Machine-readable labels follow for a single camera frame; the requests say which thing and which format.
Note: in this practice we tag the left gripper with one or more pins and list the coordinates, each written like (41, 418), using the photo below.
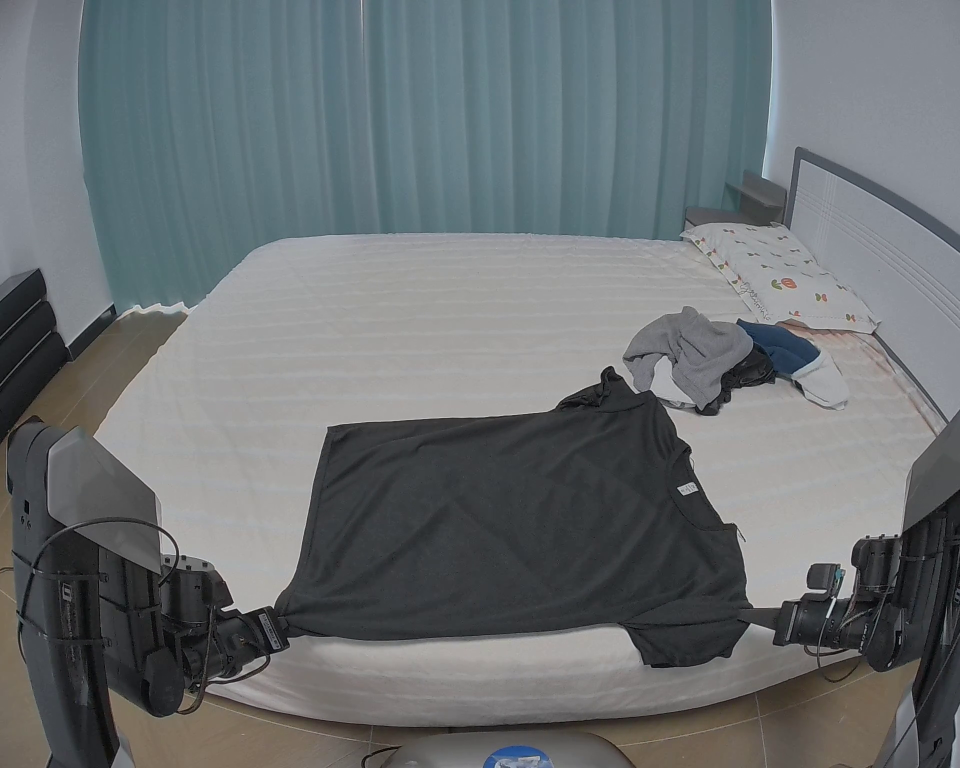
(236, 645)

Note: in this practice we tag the dark blue garment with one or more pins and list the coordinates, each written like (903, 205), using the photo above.
(780, 349)

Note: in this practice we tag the grey bedside table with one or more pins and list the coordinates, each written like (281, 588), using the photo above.
(759, 191)

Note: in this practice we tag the black T-shirt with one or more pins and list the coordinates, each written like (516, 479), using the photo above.
(510, 525)

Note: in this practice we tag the black garment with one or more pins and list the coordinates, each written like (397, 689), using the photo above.
(746, 373)

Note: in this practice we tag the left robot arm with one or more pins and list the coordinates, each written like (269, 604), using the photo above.
(67, 600)

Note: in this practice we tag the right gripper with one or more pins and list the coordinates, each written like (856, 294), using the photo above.
(810, 624)

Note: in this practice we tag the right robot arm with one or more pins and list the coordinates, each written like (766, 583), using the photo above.
(930, 487)

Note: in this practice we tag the white printed pillow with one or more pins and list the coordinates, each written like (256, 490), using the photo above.
(780, 277)

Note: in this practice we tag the blue-green curtain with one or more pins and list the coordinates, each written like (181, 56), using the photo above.
(375, 112)

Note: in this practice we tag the black chest of drawers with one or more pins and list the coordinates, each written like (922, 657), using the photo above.
(22, 337)

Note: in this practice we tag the white knit garment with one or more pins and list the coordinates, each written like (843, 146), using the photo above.
(825, 386)

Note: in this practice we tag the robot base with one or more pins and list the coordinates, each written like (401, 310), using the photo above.
(465, 752)

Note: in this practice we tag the bed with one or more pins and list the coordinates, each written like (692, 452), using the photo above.
(450, 337)

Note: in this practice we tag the grey knit garment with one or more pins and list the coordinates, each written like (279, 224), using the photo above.
(705, 352)

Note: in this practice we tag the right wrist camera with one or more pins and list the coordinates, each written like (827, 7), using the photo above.
(823, 581)

